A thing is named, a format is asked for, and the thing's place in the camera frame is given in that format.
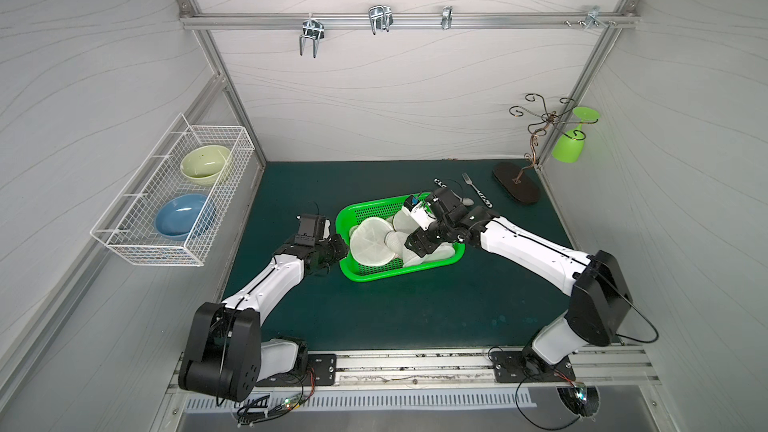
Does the metal double hook left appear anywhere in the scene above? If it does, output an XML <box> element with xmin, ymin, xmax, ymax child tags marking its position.
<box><xmin>299</xmin><ymin>18</ymin><xmax>325</xmax><ymax>58</ymax></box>

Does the metal double hook middle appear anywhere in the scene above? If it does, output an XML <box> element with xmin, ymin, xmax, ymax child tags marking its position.
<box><xmin>368</xmin><ymin>5</ymin><xmax>394</xmax><ymax>35</ymax></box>

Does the round white mesh bag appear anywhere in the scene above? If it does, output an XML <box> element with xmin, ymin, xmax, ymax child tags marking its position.
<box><xmin>349</xmin><ymin>217</ymin><xmax>396</xmax><ymax>267</ymax></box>
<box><xmin>392</xmin><ymin>210</ymin><xmax>422</xmax><ymax>235</ymax></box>

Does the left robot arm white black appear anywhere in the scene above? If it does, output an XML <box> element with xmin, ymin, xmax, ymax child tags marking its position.
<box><xmin>178</xmin><ymin>234</ymin><xmax>348</xmax><ymax>402</ymax></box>

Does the metal cup holder stand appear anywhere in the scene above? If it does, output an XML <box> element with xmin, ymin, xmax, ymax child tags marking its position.
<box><xmin>492</xmin><ymin>93</ymin><xmax>576</xmax><ymax>205</ymax></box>

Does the green plastic basket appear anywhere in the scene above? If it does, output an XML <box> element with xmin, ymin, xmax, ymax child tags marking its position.
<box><xmin>335</xmin><ymin>195</ymin><xmax>465</xmax><ymax>282</ymax></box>

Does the round white mesh bag left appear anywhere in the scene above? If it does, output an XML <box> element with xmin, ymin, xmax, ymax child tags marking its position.
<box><xmin>349</xmin><ymin>217</ymin><xmax>396</xmax><ymax>267</ymax></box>

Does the green plastic wine glass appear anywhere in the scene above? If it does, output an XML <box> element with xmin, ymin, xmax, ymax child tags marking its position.
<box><xmin>552</xmin><ymin>106</ymin><xmax>600</xmax><ymax>163</ymax></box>

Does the round white mesh bag right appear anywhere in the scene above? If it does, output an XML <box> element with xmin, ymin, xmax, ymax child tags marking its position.
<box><xmin>392</xmin><ymin>210</ymin><xmax>422</xmax><ymax>235</ymax></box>

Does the metal bracket hook right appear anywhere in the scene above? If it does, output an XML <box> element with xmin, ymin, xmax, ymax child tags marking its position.
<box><xmin>563</xmin><ymin>6</ymin><xmax>618</xmax><ymax>30</ymax></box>

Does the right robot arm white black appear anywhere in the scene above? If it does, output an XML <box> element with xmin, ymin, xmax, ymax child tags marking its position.
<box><xmin>401</xmin><ymin>187</ymin><xmax>641</xmax><ymax>381</ymax></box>

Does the black cable bundle left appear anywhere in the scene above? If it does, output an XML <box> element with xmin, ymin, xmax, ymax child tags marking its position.
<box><xmin>235</xmin><ymin>365</ymin><xmax>317</xmax><ymax>427</ymax></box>

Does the metal clip hook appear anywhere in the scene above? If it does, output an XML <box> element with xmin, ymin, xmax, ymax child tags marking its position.
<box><xmin>441</xmin><ymin>6</ymin><xmax>453</xmax><ymax>30</ymax></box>

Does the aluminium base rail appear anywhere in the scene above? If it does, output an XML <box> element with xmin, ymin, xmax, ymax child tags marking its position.
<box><xmin>166</xmin><ymin>344</ymin><xmax>661</xmax><ymax>394</ymax></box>

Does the white slotted cable duct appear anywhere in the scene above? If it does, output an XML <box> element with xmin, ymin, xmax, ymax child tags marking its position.
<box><xmin>184</xmin><ymin>387</ymin><xmax>537</xmax><ymax>414</ymax></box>

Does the light green ceramic bowl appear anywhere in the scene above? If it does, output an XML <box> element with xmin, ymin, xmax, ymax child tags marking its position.
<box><xmin>179</xmin><ymin>145</ymin><xmax>231</xmax><ymax>187</ymax></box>

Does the metal double hook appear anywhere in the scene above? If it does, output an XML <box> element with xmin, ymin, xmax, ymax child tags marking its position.
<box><xmin>368</xmin><ymin>5</ymin><xmax>394</xmax><ymax>35</ymax></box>
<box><xmin>299</xmin><ymin>18</ymin><xmax>325</xmax><ymax>58</ymax></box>

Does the white mesh laundry bag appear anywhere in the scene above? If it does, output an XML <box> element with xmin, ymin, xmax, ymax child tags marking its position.
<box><xmin>385</xmin><ymin>230</ymin><xmax>457</xmax><ymax>268</ymax></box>

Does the white wire wall basket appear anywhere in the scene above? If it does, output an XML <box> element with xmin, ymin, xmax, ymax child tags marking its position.
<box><xmin>90</xmin><ymin>115</ymin><xmax>255</xmax><ymax>267</ymax></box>

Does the blue ceramic bowl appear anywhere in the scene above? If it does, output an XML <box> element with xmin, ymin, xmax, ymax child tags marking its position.
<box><xmin>154</xmin><ymin>193</ymin><xmax>217</xmax><ymax>241</ymax></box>

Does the aluminium top rail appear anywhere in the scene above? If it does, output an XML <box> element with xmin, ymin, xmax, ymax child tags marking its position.
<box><xmin>180</xmin><ymin>6</ymin><xmax>641</xmax><ymax>32</ymax></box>

